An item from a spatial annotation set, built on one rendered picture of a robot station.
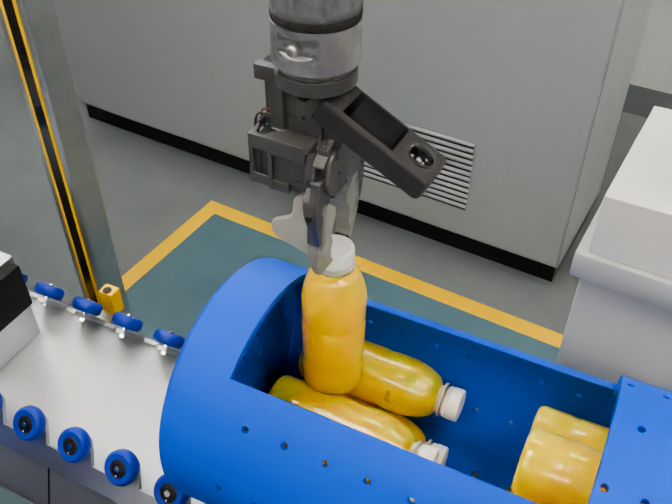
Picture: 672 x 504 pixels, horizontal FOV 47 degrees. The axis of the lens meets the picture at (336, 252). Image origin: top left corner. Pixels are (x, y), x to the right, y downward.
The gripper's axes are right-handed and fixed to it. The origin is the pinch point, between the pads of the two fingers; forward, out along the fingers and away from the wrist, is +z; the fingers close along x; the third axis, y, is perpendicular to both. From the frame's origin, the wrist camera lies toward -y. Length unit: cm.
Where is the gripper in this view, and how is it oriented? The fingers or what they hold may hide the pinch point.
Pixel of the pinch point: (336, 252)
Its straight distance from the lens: 76.6
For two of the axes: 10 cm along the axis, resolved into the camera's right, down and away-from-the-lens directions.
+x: -4.4, 5.8, -6.8
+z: -0.1, 7.6, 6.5
